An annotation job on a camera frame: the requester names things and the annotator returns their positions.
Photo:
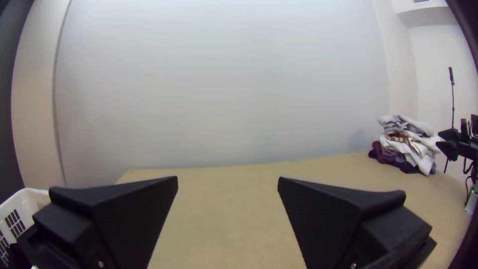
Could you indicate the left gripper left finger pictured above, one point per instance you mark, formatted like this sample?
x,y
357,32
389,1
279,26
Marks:
x,y
123,220

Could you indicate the black tripod stand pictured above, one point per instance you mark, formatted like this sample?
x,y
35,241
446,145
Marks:
x,y
452,112

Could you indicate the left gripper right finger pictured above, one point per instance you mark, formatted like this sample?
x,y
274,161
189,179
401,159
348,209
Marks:
x,y
336,224

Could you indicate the pile of folded clothes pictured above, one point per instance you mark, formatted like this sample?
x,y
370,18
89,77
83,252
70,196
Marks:
x,y
407,149

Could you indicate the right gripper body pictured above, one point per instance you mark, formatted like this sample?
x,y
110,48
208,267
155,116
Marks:
x,y
452,144

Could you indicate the white laundry basket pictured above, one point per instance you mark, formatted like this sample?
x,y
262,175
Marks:
x,y
18,213

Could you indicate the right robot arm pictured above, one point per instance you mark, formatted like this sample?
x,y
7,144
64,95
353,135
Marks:
x,y
472,201

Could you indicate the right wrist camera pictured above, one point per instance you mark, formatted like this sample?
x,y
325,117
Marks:
x,y
464,130

